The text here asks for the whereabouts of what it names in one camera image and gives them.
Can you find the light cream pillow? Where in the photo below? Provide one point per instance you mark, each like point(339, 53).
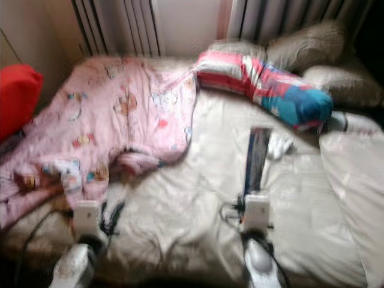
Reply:
point(345, 84)

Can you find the beige floral bed sheet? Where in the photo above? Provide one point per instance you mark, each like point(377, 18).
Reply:
point(204, 198)

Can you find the white bundled item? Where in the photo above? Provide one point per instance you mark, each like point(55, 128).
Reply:
point(357, 123)

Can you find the anime cover book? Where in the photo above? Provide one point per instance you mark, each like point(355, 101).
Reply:
point(258, 159)

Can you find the red fabric sofa cushion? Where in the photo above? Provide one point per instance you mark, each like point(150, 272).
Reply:
point(17, 99)

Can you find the pink sheer curtain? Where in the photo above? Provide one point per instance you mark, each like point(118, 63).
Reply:
point(223, 21)

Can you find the red white blue striped bolster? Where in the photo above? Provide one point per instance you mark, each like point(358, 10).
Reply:
point(276, 90)

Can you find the large cream pillow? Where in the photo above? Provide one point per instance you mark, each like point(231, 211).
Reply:
point(354, 192)

